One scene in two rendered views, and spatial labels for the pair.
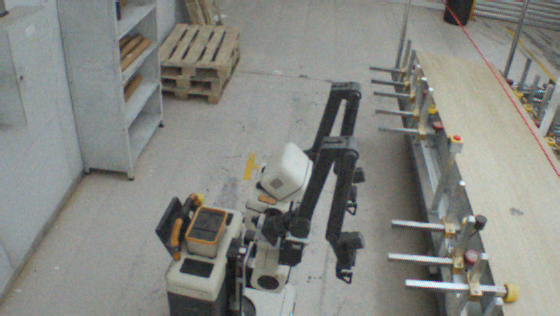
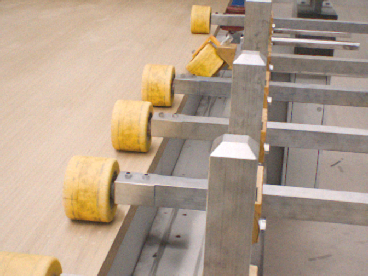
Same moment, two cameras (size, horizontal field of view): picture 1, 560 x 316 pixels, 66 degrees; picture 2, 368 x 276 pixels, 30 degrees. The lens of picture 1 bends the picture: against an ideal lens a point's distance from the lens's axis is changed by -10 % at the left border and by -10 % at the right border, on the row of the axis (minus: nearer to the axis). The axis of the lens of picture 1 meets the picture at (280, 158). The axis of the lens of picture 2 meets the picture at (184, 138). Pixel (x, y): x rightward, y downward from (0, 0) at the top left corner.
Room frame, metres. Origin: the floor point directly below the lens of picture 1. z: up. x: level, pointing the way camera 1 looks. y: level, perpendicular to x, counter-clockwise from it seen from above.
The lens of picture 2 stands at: (1.81, -0.89, 1.29)
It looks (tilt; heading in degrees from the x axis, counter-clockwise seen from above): 20 degrees down; 184
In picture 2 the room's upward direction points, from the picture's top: 2 degrees clockwise
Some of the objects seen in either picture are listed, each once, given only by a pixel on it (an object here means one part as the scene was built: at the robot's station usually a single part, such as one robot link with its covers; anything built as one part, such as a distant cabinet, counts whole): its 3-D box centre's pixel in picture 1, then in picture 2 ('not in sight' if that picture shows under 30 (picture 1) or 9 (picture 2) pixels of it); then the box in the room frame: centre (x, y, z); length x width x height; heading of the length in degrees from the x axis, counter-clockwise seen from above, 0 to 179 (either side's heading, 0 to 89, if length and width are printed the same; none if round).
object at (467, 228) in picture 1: (456, 254); not in sight; (1.58, -0.90, 0.87); 0.04 x 0.04 x 0.48; 87
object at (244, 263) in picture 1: (265, 261); not in sight; (1.63, 0.03, 0.68); 0.28 x 0.27 x 0.25; 173
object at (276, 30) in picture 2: not in sight; (290, 30); (-0.70, -0.69, 0.83); 0.43 x 0.03 x 0.04; 87
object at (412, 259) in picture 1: (431, 261); not in sight; (1.55, -0.77, 0.84); 0.43 x 0.03 x 0.04; 87
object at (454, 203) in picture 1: (449, 217); not in sight; (1.83, -0.91, 0.89); 0.04 x 0.04 x 0.48; 87
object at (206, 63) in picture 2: not in sight; (205, 62); (0.29, -0.95, 0.93); 0.09 x 0.08 x 0.09; 87
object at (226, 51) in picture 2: not in sight; (213, 55); (0.29, -0.94, 0.95); 0.10 x 0.04 x 0.10; 87
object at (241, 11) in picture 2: not in sight; (236, 21); (-0.71, -0.89, 0.85); 0.08 x 0.08 x 0.11
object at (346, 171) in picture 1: (341, 194); not in sight; (1.32, -0.23, 1.40); 0.11 x 0.06 x 0.43; 173
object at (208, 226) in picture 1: (207, 232); not in sight; (1.61, 0.31, 0.87); 0.23 x 0.15 x 0.11; 173
